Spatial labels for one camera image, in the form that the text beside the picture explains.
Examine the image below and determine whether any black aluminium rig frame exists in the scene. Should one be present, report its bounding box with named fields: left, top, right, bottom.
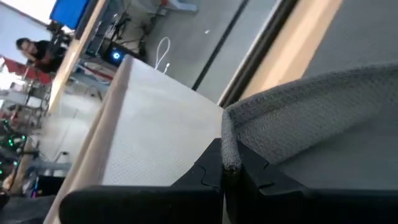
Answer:
left=217, top=0, right=301, bottom=108

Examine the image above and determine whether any wooden top work table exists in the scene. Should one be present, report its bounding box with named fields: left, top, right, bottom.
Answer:
left=48, top=0, right=109, bottom=116

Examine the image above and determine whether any red cloth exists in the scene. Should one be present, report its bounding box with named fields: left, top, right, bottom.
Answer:
left=1, top=57, right=52, bottom=86

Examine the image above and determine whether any dark grey towel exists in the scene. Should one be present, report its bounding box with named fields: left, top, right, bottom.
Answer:
left=220, top=62, right=398, bottom=191

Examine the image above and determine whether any black computer with blue light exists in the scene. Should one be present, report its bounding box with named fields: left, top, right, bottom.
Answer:
left=101, top=40, right=142, bottom=68

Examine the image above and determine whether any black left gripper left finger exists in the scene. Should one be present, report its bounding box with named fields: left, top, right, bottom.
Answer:
left=58, top=138, right=225, bottom=224

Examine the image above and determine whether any white cable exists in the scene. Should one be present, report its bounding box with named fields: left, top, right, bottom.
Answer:
left=154, top=36, right=172, bottom=75

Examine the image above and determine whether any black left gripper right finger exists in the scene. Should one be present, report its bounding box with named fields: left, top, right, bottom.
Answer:
left=224, top=141, right=398, bottom=224

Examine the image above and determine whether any blue board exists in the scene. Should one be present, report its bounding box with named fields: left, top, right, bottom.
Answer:
left=49, top=0, right=91, bottom=30

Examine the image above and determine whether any person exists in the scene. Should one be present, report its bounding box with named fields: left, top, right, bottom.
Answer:
left=15, top=37, right=68, bottom=74

